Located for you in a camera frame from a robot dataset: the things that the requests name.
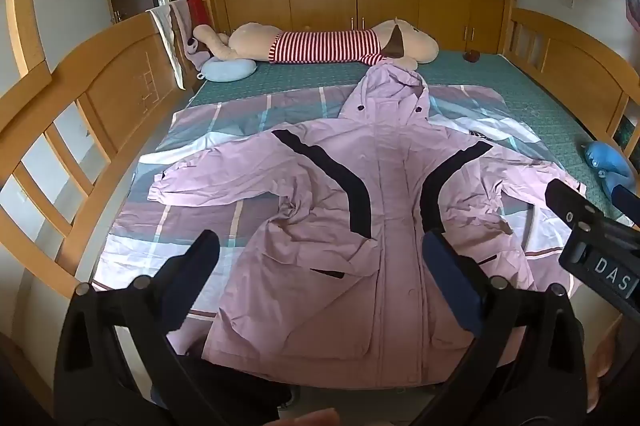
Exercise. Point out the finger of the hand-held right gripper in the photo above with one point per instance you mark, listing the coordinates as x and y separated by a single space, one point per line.
567 201
626 197

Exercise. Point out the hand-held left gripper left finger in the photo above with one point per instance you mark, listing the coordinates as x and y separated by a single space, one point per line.
192 278

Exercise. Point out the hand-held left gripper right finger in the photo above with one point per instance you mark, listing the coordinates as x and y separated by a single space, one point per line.
450 286

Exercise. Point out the pink hooded jacket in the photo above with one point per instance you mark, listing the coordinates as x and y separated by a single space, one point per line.
350 306

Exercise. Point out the blue plush toy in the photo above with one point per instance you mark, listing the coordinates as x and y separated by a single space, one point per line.
607 159

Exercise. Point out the green mattress cover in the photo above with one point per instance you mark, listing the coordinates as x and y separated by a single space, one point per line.
540 106

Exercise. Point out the plaid bedsheet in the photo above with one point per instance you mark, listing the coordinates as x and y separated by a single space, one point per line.
225 121

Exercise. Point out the small red-brown object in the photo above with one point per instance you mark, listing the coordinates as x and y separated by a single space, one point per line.
471 55

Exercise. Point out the light blue neck pillow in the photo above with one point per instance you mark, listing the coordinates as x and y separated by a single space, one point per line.
227 70

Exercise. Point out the small pink plush toy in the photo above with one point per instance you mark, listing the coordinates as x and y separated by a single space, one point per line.
192 49

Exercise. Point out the white towel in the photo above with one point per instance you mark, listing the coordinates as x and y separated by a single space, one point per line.
165 36

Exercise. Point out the large plush dog striped shirt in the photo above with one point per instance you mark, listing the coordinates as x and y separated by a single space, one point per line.
250 41

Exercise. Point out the pink towel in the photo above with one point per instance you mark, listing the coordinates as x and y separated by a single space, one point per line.
180 19

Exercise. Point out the red cloth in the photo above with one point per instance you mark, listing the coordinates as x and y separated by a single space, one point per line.
197 11

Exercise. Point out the wooden bed frame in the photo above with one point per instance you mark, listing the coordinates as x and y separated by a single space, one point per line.
110 71

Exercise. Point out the wooden wall cabinets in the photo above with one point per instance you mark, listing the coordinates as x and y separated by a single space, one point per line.
325 1

